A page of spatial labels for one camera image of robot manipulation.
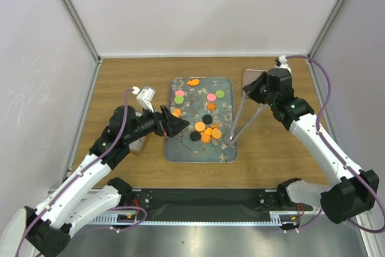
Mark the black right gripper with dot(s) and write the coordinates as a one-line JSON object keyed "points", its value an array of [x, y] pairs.
{"points": [[251, 89]]}

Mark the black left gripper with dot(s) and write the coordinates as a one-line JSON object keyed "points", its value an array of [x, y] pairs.
{"points": [[165, 125]]}

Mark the pink round cookie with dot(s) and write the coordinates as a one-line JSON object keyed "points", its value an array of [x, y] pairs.
{"points": [[179, 93], [211, 97]]}

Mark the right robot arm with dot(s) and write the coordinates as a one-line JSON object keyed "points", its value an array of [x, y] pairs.
{"points": [[351, 191]]}

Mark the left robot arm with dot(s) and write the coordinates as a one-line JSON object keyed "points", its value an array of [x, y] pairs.
{"points": [[50, 225]]}

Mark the orange embossed biscuit left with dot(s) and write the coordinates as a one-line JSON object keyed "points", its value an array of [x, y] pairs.
{"points": [[176, 114]]}

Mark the orange embossed biscuit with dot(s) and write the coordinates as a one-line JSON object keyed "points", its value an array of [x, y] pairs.
{"points": [[200, 126], [176, 114]]}

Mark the plain orange round cookie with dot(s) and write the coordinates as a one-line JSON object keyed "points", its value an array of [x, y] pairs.
{"points": [[178, 111]]}

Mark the rose gold tin lid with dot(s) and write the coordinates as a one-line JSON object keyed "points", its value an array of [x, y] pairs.
{"points": [[250, 75]]}

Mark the green round cookie left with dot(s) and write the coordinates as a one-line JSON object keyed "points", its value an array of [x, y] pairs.
{"points": [[179, 99]]}

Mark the green round cookie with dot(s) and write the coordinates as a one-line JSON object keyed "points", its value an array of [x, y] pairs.
{"points": [[179, 99], [219, 94]]}

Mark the black sandwich cookie lower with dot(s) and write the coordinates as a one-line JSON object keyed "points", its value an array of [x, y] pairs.
{"points": [[195, 136]]}

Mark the black sandwich cookie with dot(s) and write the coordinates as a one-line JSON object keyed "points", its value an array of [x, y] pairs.
{"points": [[195, 136], [207, 119]]}

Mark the orange embossed biscuit centre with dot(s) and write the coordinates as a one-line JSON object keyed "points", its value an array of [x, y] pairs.
{"points": [[200, 126]]}

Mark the green round cookie right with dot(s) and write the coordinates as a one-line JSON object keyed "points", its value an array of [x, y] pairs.
{"points": [[219, 94]]}

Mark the black sandwich cookie upper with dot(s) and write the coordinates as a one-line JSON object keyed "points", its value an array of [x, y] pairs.
{"points": [[207, 119]]}

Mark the orange swirl cookie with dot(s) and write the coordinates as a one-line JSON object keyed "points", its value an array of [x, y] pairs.
{"points": [[205, 138]]}

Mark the blue floral serving tray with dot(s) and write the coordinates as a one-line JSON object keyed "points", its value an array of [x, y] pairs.
{"points": [[180, 149]]}

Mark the orange flower cookie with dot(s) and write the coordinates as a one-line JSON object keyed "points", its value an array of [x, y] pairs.
{"points": [[208, 131]]}

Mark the orange chocolate chip cookie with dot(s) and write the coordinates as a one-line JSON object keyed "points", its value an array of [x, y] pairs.
{"points": [[211, 106]]}

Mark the rose gold cookie tin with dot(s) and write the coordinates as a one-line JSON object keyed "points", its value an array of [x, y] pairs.
{"points": [[138, 146]]}

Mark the orange fish cookie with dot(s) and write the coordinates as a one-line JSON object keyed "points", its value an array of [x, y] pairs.
{"points": [[193, 82]]}

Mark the orange sandwich biscuit right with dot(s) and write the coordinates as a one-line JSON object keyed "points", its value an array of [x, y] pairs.
{"points": [[216, 133]]}

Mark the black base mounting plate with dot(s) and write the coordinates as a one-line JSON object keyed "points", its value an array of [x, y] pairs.
{"points": [[219, 201]]}

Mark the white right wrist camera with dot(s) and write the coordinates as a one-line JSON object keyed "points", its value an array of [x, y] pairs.
{"points": [[282, 63]]}

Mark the white slotted cable duct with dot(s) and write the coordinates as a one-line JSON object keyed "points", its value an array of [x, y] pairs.
{"points": [[121, 220]]}

